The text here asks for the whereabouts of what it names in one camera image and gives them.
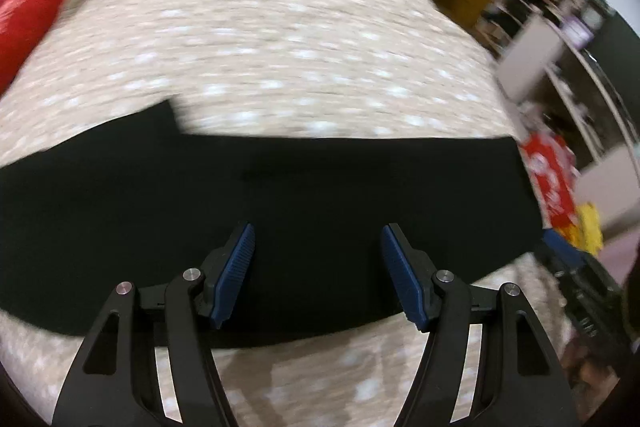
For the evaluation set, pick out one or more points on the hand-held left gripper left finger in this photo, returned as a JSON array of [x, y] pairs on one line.
[[234, 268]]

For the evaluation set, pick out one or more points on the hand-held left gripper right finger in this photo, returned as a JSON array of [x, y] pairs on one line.
[[403, 269]]

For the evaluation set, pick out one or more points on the black pants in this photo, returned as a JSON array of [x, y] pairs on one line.
[[310, 207]]

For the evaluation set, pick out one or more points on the red printed bag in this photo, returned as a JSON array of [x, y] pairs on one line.
[[549, 177]]

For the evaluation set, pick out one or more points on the yellow cloth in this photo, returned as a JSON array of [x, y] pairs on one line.
[[590, 227]]

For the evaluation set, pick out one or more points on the beige spotted bed cover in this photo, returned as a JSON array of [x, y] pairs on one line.
[[280, 47]]

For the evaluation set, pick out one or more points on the white shelf unit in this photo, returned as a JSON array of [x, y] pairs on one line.
[[582, 72]]

